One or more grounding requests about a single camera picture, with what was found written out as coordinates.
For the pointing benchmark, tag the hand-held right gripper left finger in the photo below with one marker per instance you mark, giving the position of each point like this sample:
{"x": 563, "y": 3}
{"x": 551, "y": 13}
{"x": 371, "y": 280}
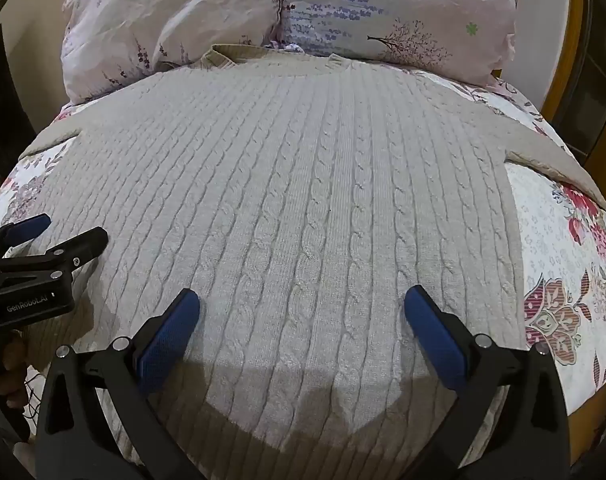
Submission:
{"x": 167, "y": 341}

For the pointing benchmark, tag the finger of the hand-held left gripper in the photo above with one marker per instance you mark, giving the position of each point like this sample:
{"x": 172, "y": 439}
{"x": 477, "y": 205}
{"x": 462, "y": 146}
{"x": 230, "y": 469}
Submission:
{"x": 78, "y": 247}
{"x": 30, "y": 226}

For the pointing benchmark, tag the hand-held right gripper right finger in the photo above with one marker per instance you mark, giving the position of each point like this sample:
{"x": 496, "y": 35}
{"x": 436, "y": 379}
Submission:
{"x": 435, "y": 340}

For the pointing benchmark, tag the person's left hand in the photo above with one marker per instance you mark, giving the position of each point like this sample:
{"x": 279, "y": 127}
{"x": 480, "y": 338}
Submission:
{"x": 13, "y": 367}

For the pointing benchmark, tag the floral bed sheet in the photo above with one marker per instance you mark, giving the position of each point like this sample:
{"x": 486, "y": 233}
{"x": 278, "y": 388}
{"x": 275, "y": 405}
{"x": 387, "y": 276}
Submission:
{"x": 563, "y": 270}

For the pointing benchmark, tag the floral pillow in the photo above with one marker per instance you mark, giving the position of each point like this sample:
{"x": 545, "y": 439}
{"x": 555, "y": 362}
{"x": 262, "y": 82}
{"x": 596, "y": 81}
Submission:
{"x": 293, "y": 15}

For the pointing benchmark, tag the wooden bed frame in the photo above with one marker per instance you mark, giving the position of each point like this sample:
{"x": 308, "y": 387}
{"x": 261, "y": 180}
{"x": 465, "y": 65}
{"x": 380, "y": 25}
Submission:
{"x": 565, "y": 45}

